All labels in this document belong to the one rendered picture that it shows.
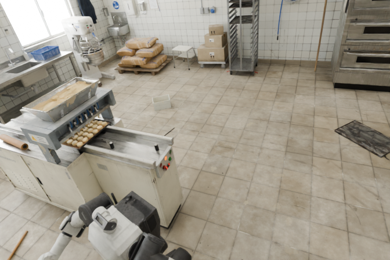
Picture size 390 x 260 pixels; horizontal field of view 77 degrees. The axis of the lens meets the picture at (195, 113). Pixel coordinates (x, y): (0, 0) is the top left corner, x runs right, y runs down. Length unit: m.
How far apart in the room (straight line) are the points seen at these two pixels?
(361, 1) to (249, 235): 3.39
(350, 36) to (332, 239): 2.93
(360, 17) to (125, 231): 4.03
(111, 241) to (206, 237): 1.32
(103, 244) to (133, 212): 0.18
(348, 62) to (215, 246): 3.41
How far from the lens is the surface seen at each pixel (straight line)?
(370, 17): 4.43
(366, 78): 4.75
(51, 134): 2.11
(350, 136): 3.69
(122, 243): 1.28
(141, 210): 1.35
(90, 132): 2.44
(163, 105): 4.21
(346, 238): 2.66
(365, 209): 2.91
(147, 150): 2.09
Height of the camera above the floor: 2.14
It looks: 33 degrees down
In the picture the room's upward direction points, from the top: 8 degrees counter-clockwise
